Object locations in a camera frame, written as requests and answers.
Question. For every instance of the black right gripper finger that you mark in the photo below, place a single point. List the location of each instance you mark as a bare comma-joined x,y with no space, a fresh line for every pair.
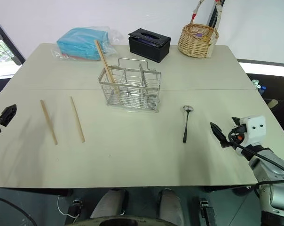
219,134
237,121

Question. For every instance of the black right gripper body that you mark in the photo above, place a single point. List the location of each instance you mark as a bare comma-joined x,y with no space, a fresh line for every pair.
238,134

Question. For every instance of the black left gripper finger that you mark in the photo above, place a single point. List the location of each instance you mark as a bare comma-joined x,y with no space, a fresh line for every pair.
8,115

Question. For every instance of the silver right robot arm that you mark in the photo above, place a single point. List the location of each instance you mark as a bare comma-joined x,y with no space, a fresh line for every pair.
273,200

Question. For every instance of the small beige object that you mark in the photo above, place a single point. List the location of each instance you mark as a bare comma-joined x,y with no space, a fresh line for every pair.
273,103

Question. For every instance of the clear bottle with blue cap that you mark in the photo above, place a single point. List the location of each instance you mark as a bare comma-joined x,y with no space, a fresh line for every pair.
262,89

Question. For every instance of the wooden chopstick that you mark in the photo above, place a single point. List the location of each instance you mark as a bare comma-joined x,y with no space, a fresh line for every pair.
77,120
49,122
104,58

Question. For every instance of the grey rounded shape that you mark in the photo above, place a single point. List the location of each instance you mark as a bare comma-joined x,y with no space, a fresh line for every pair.
109,203
171,206

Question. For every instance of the small purple object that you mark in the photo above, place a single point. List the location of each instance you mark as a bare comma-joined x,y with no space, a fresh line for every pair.
199,35

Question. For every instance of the blue towels in plastic bag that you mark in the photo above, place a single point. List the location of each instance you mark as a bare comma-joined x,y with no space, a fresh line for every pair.
83,42

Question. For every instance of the black tissue box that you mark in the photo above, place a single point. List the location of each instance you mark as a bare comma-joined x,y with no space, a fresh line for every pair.
149,49

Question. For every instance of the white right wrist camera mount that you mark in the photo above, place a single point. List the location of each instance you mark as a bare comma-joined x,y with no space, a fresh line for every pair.
256,131

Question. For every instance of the black window frame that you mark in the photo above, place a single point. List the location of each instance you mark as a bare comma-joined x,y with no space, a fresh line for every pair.
9,44

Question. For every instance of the black table leg bracket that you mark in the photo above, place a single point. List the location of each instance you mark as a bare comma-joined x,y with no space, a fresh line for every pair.
207,212
77,206

